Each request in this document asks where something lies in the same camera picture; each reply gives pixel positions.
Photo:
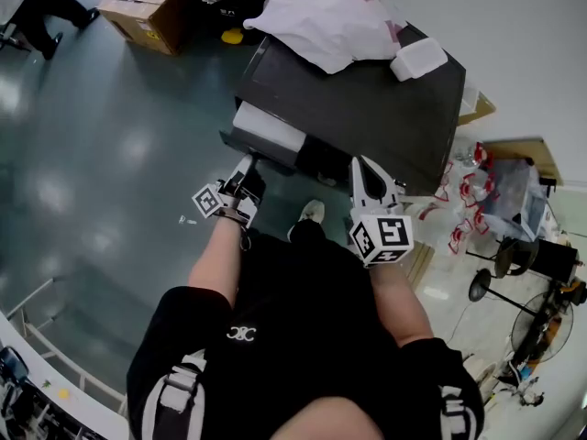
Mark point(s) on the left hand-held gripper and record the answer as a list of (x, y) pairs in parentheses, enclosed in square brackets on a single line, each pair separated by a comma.
[(234, 202)]

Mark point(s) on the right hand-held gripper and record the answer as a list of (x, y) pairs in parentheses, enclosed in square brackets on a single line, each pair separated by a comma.
[(385, 236)]

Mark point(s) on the person's left forearm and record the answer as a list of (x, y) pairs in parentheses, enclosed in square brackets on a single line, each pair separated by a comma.
[(215, 264)]

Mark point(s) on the person's right forearm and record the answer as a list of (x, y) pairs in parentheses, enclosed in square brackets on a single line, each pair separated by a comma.
[(399, 300)]

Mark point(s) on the brown cardboard piece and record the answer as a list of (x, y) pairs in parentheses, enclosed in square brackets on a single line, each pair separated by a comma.
[(479, 110)]

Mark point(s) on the person's white shoe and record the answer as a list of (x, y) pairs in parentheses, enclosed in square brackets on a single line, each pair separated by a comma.
[(313, 210)]

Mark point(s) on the person's black trousers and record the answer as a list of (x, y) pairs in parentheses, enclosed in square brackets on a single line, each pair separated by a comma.
[(309, 232)]

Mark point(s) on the small clear wrapper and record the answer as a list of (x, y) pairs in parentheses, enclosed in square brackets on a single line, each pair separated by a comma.
[(187, 220)]

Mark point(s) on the flat cardboard sheet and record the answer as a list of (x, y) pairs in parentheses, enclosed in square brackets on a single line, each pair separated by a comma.
[(422, 264)]

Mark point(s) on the pile of red-print clear bags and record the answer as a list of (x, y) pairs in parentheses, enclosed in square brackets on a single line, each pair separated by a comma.
[(458, 209)]

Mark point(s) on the small yellow object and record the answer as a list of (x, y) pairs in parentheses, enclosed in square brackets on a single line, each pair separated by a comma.
[(231, 36)]

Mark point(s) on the white plastic container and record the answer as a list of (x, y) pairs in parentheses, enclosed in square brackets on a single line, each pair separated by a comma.
[(417, 60)]

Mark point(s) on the black round stand base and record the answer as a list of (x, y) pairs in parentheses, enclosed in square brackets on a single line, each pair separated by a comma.
[(479, 284)]

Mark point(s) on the clear plastic-wrapped package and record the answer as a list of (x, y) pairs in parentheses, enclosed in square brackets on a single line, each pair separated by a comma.
[(518, 200)]

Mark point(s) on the black round stool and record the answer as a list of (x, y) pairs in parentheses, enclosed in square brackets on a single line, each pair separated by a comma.
[(516, 255)]

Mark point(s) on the person's black shirt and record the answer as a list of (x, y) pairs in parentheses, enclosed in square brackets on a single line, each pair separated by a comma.
[(298, 337)]

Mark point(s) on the white plastic bag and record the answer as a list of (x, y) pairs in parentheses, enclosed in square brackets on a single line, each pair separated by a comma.
[(321, 21)]

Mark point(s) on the low cardboard box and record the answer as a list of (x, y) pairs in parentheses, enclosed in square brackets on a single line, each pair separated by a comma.
[(151, 16)]

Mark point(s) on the black box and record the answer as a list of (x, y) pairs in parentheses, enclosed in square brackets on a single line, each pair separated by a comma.
[(557, 257)]

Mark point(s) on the black floor fan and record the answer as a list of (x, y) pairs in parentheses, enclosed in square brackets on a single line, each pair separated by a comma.
[(541, 333)]

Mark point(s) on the black electronic equipment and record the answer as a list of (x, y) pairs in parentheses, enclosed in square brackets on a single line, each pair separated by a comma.
[(23, 397)]

